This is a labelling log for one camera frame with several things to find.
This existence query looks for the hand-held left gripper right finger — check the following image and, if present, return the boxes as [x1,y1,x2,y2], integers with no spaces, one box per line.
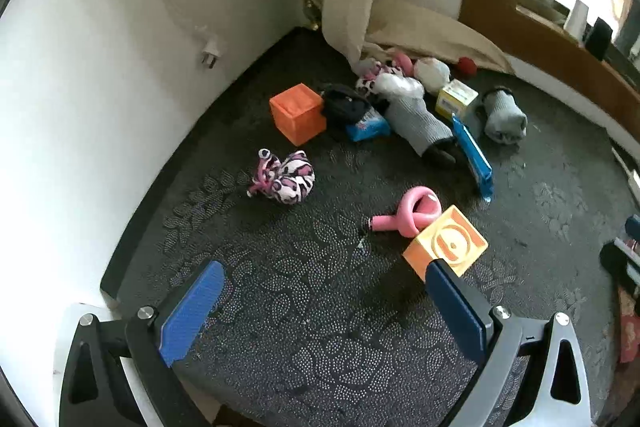
[425,258,593,427]

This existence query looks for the white wall charger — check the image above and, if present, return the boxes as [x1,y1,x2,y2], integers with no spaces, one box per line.
[200,27,226,68]

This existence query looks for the orange plastic cube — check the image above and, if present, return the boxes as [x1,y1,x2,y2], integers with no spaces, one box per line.
[269,83,328,146]

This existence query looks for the rolled grey sock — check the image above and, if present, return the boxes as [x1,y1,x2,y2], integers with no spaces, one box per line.
[481,87,528,144]

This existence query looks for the orange yellow toy block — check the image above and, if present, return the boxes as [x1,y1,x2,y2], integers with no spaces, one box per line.
[402,205,489,283]

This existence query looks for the red patterned cloth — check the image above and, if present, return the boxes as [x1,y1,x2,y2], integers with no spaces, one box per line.
[617,287,640,365]

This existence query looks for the black object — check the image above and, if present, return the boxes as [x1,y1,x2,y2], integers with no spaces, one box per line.
[599,239,640,298]

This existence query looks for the pink looped tube toy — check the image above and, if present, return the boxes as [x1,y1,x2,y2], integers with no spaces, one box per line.
[370,187,442,238]

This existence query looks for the small black box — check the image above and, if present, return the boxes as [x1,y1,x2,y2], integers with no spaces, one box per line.
[584,18,614,58]

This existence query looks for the pink round toy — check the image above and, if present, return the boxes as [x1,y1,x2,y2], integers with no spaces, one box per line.
[391,52,416,75]

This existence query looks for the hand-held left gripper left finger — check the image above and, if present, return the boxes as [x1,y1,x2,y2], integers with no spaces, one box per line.
[59,260,226,427]

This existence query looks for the white plastic bag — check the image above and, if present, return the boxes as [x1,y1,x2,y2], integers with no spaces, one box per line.
[375,73,426,100]

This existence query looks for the long blue snack packet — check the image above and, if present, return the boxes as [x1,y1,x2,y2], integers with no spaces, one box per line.
[451,113,493,200]

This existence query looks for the white bagged ball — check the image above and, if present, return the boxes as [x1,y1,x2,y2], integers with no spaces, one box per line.
[414,57,451,88]

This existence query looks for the long grey sock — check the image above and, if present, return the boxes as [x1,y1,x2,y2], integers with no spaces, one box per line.
[385,94,458,162]

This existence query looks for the yellow cardboard box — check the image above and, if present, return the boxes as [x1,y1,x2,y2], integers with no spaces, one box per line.
[435,79,479,120]

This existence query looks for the white cup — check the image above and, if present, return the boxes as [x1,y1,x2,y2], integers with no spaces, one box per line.
[564,0,588,40]

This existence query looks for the pink leopard print cloth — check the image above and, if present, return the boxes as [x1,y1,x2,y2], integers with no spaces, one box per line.
[247,148,316,206]
[356,62,396,95]

